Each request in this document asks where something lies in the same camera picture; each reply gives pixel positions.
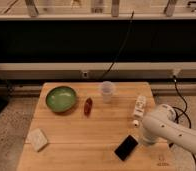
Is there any white sponge block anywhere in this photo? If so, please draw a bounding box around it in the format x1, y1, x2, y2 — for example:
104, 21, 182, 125
27, 129, 48, 152

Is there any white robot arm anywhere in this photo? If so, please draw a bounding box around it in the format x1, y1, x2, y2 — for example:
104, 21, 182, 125
140, 104, 196, 155

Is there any white wall rail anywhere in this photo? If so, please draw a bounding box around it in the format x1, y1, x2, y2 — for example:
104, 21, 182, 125
0, 62, 196, 80

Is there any white glue bottle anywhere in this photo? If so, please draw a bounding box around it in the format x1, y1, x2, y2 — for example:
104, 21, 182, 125
133, 95, 146, 127

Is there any black eraser block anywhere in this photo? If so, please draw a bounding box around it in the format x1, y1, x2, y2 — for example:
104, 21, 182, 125
115, 135, 138, 161

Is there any red pepper-shaped object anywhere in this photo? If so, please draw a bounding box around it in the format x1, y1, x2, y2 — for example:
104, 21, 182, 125
84, 98, 93, 116

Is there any clear plastic cup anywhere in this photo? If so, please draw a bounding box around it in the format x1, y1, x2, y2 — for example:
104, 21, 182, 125
99, 81, 115, 103

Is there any green ceramic bowl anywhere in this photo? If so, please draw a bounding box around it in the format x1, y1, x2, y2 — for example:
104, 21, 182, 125
45, 86, 77, 113

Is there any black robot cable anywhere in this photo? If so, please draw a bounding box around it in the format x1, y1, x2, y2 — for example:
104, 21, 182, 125
167, 75, 196, 171

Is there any black hanging cable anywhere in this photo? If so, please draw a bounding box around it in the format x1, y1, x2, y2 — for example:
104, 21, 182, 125
96, 9, 136, 81

